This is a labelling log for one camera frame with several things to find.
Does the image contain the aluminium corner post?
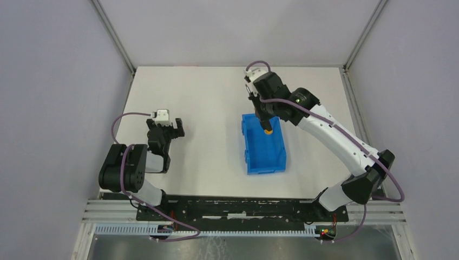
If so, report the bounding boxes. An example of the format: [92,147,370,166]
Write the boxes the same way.
[343,0,389,71]
[89,0,136,76]

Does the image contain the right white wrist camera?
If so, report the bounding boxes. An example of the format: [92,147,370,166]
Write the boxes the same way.
[244,68,268,83]

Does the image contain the blue plastic bin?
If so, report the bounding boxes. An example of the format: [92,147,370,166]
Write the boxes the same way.
[241,113,286,175]

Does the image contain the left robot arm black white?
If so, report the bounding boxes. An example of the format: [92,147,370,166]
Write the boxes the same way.
[99,118,185,206]

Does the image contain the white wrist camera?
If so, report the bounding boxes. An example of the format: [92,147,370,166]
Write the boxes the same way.
[244,68,268,83]
[151,109,172,127]

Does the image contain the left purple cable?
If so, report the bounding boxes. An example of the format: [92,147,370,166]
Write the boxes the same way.
[110,112,201,243]

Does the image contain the white slotted cable duct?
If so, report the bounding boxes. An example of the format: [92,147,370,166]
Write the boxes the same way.
[95,224,319,238]

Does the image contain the left aluminium corner post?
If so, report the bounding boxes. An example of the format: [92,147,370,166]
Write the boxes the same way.
[89,0,136,76]

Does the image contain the orange black screwdriver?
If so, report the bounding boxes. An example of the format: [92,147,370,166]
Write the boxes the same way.
[260,120,273,135]

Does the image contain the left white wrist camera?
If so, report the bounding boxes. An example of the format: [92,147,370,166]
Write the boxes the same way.
[151,109,172,127]

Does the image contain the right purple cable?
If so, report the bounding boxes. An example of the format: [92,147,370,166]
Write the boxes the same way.
[246,60,405,244]

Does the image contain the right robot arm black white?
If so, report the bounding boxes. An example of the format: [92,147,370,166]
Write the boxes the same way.
[244,68,395,212]

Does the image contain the right aluminium side rail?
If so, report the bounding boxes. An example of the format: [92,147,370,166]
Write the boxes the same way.
[338,68,388,201]

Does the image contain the aluminium front frame rail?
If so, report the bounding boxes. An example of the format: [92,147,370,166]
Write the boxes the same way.
[82,200,406,225]

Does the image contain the purple cable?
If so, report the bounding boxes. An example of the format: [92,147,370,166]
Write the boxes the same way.
[246,60,405,244]
[110,112,201,243]

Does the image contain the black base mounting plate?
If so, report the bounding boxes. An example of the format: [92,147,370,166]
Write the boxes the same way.
[158,194,349,232]

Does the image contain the right aluminium corner post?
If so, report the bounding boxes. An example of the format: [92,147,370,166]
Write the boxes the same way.
[343,0,389,71]

